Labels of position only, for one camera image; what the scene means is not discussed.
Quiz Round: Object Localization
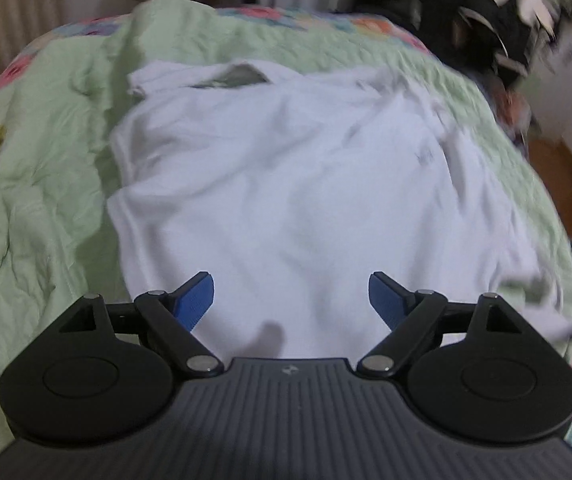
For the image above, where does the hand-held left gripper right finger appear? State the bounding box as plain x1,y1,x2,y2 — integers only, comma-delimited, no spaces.
356,271,521,380

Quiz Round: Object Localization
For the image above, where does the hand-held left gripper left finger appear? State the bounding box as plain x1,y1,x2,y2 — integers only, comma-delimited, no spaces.
58,271,224,378

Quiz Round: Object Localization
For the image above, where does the white shirt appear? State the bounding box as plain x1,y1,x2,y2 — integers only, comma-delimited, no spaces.
106,59,572,361

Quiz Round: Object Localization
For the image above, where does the orange brown object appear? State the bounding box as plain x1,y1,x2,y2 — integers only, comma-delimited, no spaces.
528,137,572,247

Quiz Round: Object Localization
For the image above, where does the light green quilt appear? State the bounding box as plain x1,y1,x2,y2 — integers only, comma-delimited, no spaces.
0,0,572,461

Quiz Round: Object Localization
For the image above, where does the pile of dark clothes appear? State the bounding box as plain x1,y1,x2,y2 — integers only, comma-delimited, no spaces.
356,0,562,92

